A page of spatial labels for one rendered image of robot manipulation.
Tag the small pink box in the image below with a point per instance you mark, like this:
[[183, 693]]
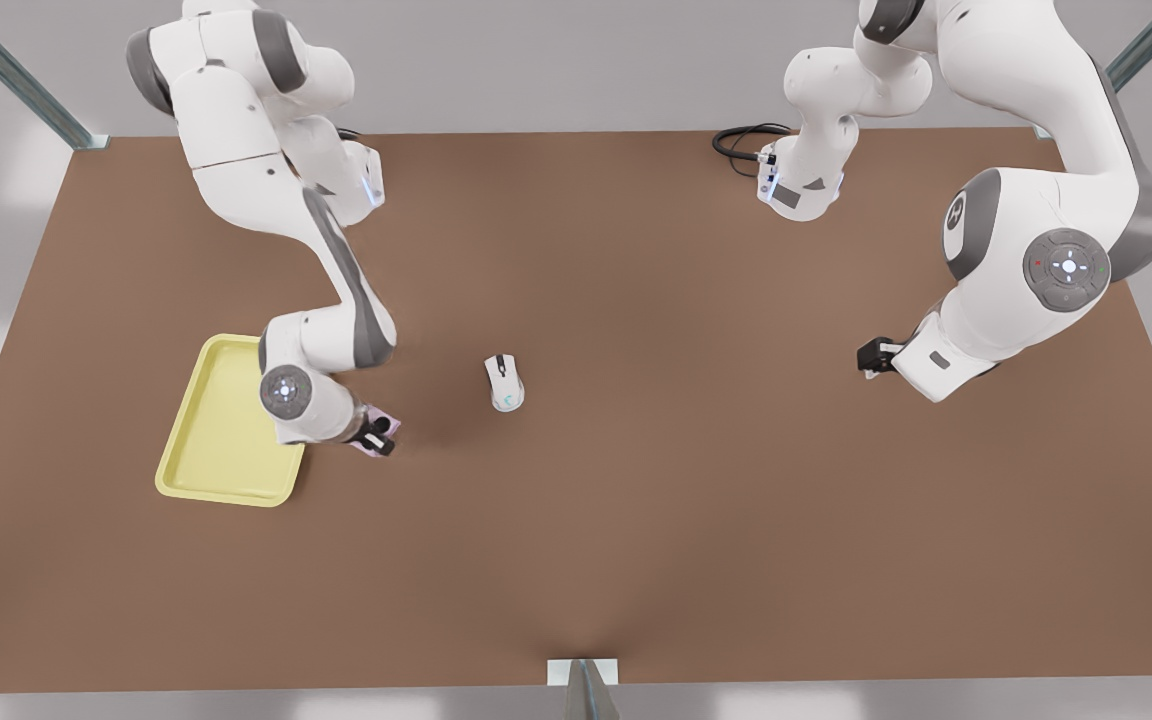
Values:
[[388, 418]]

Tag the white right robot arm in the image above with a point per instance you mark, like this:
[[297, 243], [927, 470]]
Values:
[[236, 120]]

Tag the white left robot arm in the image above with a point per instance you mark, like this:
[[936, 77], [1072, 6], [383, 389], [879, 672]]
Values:
[[1026, 120]]

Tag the white computer mouse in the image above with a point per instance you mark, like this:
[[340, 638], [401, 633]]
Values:
[[504, 383]]

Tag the yellow rectangular tray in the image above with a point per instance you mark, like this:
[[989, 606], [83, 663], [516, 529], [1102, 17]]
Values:
[[221, 430]]

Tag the silver frame post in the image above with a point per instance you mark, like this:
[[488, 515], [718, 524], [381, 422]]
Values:
[[16, 75], [1141, 45], [584, 690]]

